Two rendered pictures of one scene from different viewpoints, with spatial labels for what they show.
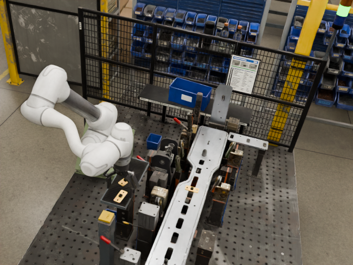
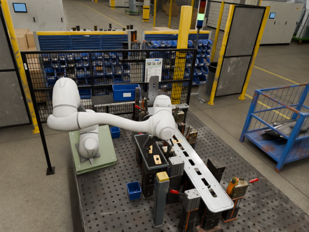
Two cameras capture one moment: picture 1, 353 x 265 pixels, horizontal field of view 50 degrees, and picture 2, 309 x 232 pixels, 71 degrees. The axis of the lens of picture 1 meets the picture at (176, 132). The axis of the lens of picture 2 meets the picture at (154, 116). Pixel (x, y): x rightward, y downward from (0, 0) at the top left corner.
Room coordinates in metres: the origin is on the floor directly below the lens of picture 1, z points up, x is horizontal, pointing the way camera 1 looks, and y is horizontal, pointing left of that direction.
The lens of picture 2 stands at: (0.42, 0.87, 2.13)
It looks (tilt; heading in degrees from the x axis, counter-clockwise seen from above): 30 degrees down; 328
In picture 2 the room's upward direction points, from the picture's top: 4 degrees clockwise
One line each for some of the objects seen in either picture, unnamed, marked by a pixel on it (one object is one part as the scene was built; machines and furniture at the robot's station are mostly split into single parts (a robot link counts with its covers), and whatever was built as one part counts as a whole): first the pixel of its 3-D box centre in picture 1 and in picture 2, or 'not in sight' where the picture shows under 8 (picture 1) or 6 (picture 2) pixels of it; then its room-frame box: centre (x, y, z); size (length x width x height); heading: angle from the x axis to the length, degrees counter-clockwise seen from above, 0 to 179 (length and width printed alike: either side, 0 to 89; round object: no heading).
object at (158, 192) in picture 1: (157, 213); (166, 166); (1.49, 0.05, 0.89); 0.13 x 0.11 x 0.38; 79
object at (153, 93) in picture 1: (195, 104); (130, 98); (2.54, -0.12, 1.01); 0.90 x 0.22 x 0.03; 79
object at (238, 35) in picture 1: (237, 38); (144, 49); (2.71, -0.36, 1.53); 0.06 x 0.06 x 0.20
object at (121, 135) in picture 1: (120, 140); (162, 109); (1.33, 0.25, 1.55); 0.13 x 0.11 x 0.16; 154
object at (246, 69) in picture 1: (241, 74); (153, 70); (2.60, -0.44, 1.30); 0.23 x 0.02 x 0.31; 79
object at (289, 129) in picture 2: not in sight; (294, 123); (1.76, -2.55, 0.47); 1.20 x 0.80 x 0.95; 82
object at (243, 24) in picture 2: not in sight; (237, 58); (3.47, -3.00, 1.00); 1.04 x 0.14 x 2.00; 83
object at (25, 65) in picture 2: (184, 116); (120, 112); (2.68, -0.05, 0.77); 1.97 x 0.14 x 1.55; 79
